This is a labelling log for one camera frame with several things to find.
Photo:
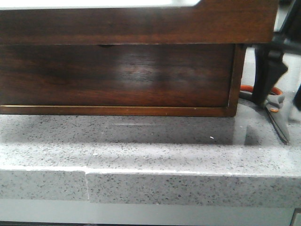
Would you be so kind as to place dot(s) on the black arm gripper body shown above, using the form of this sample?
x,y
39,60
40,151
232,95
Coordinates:
x,y
288,38

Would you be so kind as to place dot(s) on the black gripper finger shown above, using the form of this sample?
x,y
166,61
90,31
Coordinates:
x,y
296,106
269,69

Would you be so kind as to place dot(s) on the grey orange scissors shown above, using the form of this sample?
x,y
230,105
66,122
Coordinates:
x,y
272,105

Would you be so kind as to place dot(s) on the wooden drawer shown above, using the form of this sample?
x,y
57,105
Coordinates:
x,y
113,77
210,22

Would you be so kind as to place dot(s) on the dark wooden drawer cabinet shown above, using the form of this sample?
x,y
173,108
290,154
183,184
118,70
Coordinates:
x,y
235,80

